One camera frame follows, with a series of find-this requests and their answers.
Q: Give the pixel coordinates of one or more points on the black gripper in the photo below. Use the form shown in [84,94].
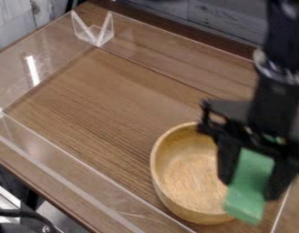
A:
[262,125]

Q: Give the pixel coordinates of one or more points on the green rectangular block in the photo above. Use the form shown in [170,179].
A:
[245,201]

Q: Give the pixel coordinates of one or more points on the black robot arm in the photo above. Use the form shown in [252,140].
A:
[277,59]

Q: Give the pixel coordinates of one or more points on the brown wooden bowl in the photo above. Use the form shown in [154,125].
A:
[183,172]

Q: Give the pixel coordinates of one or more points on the clear acrylic tray wall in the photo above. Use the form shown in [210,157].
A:
[84,109]

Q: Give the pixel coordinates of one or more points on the clear acrylic corner bracket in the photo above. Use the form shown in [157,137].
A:
[96,35]

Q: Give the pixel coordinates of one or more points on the black metal table frame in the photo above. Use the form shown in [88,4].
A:
[26,213]

